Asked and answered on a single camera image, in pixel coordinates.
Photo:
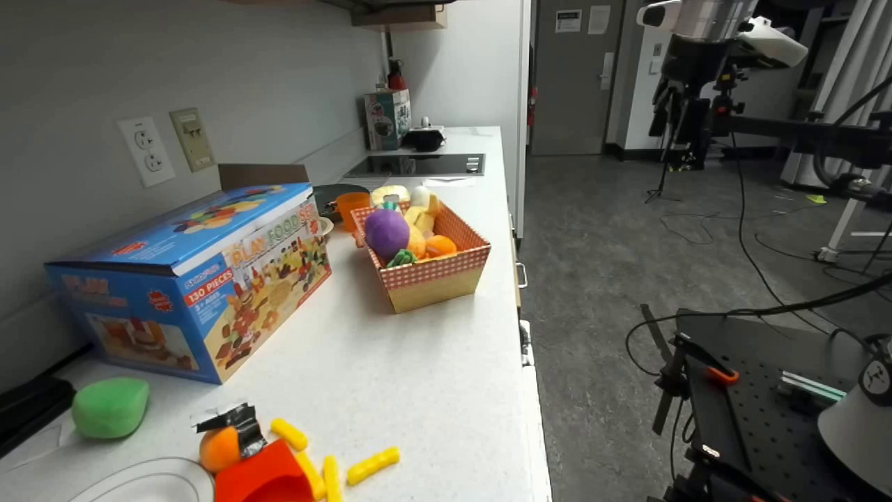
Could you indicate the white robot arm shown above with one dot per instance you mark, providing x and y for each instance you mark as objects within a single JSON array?
[{"x": 706, "y": 30}]

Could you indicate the orange toy fruit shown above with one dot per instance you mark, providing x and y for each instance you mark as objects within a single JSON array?
[{"x": 438, "y": 247}]

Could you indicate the red checkered cardboard basket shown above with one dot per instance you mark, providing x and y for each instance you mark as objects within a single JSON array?
[{"x": 414, "y": 280}]

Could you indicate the purple toy eggplant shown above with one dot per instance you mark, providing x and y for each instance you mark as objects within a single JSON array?
[{"x": 385, "y": 231}]

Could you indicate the orange toy cup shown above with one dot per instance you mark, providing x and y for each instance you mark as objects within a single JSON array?
[{"x": 346, "y": 203}]

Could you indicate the black induction cooktop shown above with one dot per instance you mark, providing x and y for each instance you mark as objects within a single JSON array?
[{"x": 420, "y": 166}]

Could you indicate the small kitchen appliance box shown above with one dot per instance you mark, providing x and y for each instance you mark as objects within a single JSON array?
[{"x": 389, "y": 117}]

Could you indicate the yellow toy fry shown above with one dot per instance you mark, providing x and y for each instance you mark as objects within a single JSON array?
[{"x": 371, "y": 463}]

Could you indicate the blue toy food box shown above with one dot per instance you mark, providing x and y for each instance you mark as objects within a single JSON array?
[{"x": 200, "y": 287}]

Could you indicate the red toy fries holder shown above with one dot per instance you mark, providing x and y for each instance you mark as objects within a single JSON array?
[{"x": 271, "y": 474}]

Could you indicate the orange toy ball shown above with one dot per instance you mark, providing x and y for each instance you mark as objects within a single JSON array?
[{"x": 218, "y": 450}]

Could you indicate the black optical breadboard table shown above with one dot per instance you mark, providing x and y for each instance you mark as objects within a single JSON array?
[{"x": 808, "y": 422}]

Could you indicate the white plate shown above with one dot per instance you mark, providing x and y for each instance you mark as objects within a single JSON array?
[{"x": 151, "y": 479}]

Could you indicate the green toy pepper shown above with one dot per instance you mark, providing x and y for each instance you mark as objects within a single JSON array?
[{"x": 109, "y": 407}]

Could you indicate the beige light switch plate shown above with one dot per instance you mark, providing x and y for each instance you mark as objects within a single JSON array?
[{"x": 193, "y": 138}]

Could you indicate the orange handled clamp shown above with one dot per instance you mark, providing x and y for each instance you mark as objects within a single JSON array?
[{"x": 717, "y": 372}]

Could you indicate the black camera tripod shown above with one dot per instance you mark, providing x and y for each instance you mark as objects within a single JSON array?
[{"x": 688, "y": 121}]

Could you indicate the white wall outlet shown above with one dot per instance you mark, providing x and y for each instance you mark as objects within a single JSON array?
[{"x": 150, "y": 150}]

